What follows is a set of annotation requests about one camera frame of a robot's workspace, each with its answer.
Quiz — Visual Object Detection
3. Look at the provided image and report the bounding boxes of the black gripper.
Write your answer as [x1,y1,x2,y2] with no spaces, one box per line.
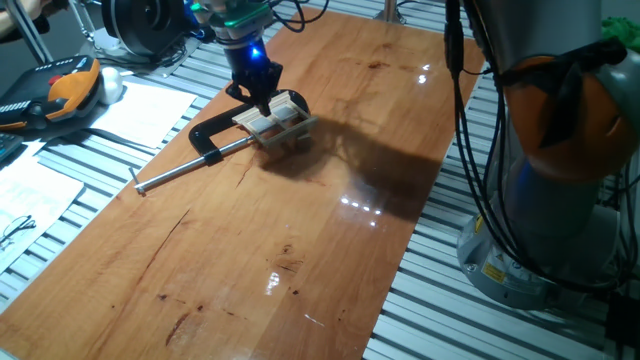
[223,34,285,118]

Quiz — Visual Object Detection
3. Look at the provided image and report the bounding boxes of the miniature wooden sliding window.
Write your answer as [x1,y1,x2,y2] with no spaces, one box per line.
[231,90,320,150]

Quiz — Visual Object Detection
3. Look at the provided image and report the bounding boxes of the person's bare forearm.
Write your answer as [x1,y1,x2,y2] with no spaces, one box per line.
[0,0,69,39]

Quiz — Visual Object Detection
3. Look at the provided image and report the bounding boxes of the black C-clamp with steel screw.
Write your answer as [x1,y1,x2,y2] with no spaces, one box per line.
[128,88,314,197]

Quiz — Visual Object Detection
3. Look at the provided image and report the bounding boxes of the white paper sheet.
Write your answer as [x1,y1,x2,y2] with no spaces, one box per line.
[0,153,85,275]
[88,81,199,150]

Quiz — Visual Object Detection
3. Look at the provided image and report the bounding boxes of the black filament spool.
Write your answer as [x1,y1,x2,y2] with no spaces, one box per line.
[101,0,187,57]

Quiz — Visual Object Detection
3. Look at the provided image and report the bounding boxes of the large wooden board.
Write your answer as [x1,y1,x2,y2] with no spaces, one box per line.
[0,5,489,360]

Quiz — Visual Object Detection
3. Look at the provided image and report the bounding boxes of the thin metal rod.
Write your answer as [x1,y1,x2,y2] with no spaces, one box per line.
[67,0,97,37]

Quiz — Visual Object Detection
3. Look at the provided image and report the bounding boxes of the black orange teach pendant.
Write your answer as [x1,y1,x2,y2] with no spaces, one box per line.
[0,54,103,132]

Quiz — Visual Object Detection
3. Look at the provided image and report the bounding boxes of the black eyeglasses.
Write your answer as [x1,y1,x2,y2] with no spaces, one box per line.
[0,214,38,251]

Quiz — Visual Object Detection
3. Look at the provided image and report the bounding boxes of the green cloth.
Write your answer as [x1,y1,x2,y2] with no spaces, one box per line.
[601,16,640,54]

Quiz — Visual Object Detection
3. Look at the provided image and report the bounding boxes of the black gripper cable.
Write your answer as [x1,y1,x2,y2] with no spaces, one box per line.
[267,0,331,34]

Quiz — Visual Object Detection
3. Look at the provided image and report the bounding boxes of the black spool cable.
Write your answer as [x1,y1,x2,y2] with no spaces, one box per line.
[97,39,201,71]

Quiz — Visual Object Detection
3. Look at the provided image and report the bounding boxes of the aluminium frame post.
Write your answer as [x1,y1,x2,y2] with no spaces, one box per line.
[373,0,407,25]
[3,0,54,65]

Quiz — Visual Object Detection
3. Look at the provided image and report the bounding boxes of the thick black cable with plug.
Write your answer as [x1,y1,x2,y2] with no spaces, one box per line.
[443,0,621,296]

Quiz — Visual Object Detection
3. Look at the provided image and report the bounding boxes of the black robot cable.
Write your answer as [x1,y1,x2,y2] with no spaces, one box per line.
[479,64,626,294]

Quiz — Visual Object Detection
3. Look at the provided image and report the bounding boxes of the black velcro strap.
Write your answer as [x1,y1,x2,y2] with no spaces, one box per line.
[499,37,629,149]

